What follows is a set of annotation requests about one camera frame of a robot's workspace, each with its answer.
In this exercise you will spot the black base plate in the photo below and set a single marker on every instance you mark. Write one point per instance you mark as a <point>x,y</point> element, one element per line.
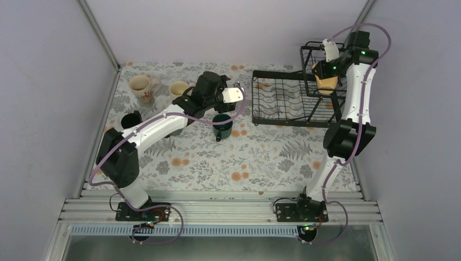
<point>155,215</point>
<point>288,212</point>

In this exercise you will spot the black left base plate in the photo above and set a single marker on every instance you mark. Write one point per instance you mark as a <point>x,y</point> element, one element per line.
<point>155,215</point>

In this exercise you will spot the aluminium rail frame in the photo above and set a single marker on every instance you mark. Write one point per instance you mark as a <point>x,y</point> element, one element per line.
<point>213,212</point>

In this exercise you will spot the floral patterned table mat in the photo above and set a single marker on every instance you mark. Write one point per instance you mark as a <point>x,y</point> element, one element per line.
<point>254,158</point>

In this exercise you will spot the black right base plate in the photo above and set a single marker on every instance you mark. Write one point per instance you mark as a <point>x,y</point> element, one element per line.
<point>288,212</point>

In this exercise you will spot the matte black mug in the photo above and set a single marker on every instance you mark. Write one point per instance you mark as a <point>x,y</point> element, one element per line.
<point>132,119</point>

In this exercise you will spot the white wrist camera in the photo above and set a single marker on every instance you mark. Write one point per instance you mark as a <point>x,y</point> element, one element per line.
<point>232,95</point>
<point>331,50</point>

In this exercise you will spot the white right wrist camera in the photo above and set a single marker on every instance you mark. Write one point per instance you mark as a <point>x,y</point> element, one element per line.
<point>331,50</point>

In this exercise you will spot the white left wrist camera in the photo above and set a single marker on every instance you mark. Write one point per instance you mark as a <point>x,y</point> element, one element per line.
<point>232,95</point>

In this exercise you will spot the teal green mug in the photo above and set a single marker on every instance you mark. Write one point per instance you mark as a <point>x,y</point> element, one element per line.
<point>222,131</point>

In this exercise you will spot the tall floral cream mug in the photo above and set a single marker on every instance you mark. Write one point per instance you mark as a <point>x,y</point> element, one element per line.
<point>144,89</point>

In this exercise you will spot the short cream mug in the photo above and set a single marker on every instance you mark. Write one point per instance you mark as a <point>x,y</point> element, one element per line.
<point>176,89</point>

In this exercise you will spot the black wire dish rack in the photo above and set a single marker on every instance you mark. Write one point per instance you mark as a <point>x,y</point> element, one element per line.
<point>293,98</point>

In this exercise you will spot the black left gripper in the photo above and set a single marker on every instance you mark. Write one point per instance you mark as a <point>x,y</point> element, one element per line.
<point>226,108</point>

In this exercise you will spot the yellow mug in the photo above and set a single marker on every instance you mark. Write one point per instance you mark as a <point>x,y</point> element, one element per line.
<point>326,86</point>

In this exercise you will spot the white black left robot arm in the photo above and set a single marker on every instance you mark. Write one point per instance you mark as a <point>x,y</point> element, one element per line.
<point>119,151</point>

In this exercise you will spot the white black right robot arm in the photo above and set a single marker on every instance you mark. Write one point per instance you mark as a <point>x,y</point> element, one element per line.
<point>353,131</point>

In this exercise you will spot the dark grey mug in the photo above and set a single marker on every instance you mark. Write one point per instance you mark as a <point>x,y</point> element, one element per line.
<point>175,133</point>

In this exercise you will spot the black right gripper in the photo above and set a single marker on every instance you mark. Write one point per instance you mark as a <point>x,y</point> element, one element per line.
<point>323,73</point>

